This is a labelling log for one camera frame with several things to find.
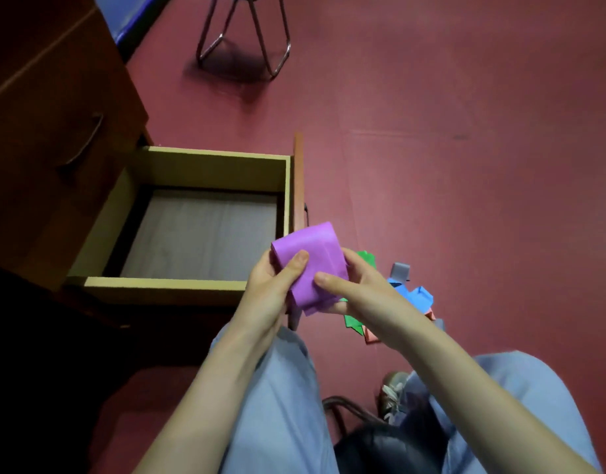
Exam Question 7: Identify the wooden drawer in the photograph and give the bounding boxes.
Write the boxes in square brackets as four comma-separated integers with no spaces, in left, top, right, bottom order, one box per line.
[65,132,310,331]

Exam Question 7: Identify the green resistance band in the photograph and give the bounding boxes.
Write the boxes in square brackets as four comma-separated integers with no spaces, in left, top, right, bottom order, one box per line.
[343,250,378,336]

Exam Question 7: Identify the person's left leg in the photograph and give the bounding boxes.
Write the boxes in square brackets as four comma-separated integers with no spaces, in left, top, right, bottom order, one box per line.
[209,325,339,474]

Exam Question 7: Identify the black seat cushion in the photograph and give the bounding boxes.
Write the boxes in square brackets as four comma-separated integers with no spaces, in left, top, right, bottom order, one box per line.
[322,395,450,474]

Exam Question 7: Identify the purple resistance band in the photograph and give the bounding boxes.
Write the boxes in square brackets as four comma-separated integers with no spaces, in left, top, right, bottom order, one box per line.
[271,221,350,317]

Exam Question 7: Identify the dark brown wooden cabinet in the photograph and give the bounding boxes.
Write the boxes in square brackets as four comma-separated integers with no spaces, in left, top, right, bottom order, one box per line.
[0,0,234,469]

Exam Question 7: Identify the pink resistance band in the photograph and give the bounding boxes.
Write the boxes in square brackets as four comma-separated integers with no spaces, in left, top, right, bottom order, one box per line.
[362,308,436,345]

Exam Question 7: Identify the person's right hand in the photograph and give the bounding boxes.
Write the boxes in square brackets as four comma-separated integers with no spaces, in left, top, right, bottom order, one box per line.
[314,247,422,351]

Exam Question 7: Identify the curved cabinet handle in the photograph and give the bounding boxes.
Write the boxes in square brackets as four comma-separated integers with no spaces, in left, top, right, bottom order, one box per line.
[61,112,105,169]

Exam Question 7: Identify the person's leg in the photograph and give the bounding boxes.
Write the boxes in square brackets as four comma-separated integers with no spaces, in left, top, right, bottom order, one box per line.
[209,325,339,474]
[397,350,603,474]

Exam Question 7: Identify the person's right forearm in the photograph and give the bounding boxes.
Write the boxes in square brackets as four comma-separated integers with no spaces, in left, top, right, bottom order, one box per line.
[397,315,600,474]

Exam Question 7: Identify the blue resistance band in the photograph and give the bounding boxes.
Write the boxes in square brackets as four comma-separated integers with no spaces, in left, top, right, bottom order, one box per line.
[387,278,435,314]

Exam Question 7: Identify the grey resistance band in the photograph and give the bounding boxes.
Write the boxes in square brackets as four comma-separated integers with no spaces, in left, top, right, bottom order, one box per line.
[390,262,445,332]

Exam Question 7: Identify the person's right leg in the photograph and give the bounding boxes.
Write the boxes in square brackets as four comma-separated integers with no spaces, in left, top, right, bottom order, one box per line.
[397,350,603,474]

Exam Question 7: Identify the person's left forearm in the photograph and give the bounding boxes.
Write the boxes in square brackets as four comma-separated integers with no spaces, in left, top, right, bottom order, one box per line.
[132,330,274,474]

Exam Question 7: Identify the metal frame chair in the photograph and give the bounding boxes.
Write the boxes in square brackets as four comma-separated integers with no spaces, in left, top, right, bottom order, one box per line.
[196,0,292,78]

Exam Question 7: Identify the person's right shoe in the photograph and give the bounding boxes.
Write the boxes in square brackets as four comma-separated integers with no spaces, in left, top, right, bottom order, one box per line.
[378,371,410,423]

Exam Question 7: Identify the person's left hand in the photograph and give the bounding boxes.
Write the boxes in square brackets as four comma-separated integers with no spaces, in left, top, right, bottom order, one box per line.
[233,249,310,341]

